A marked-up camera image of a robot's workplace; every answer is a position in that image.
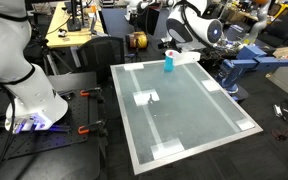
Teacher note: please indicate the red capped pink marker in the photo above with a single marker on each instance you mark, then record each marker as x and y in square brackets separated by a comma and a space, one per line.
[170, 53]

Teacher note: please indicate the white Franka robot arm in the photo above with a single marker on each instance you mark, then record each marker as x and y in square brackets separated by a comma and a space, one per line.
[17, 66]

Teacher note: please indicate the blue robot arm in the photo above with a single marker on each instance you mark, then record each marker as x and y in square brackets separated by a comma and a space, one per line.
[247, 55]

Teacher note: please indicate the blue plastic cup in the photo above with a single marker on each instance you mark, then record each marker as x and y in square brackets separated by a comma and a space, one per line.
[169, 65]

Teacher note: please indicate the orange black bar clamp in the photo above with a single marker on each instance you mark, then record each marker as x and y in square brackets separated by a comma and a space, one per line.
[90, 127]
[90, 92]

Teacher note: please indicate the dark mesh office chair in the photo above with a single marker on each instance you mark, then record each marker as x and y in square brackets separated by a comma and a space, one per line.
[100, 55]

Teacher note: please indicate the black upright panel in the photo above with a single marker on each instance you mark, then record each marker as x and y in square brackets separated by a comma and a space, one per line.
[149, 21]

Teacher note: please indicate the dark blue partition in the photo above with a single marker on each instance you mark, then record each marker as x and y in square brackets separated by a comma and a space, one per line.
[114, 21]

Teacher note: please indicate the white robot with black joints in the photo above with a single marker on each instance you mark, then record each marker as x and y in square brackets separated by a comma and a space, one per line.
[132, 6]

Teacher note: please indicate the light wooden desk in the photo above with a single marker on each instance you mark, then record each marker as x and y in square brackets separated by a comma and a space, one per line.
[70, 38]

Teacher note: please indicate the black desk stand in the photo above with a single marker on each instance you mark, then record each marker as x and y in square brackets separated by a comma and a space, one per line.
[74, 23]

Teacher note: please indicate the black tripod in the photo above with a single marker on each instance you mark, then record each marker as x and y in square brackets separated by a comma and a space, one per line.
[47, 50]

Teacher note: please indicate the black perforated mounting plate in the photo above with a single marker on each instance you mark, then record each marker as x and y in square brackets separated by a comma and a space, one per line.
[50, 146]

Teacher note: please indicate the grey white background robot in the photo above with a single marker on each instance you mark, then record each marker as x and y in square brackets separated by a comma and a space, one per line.
[259, 23]

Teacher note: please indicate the small white power adapter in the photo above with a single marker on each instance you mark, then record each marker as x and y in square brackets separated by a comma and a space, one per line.
[277, 110]

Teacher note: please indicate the brown cardboard piece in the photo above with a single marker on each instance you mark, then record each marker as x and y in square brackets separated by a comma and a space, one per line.
[285, 52]

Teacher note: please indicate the large black chair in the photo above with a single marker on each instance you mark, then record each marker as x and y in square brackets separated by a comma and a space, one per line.
[284, 30]

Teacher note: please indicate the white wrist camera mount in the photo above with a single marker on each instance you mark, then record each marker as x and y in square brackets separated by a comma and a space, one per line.
[189, 57]

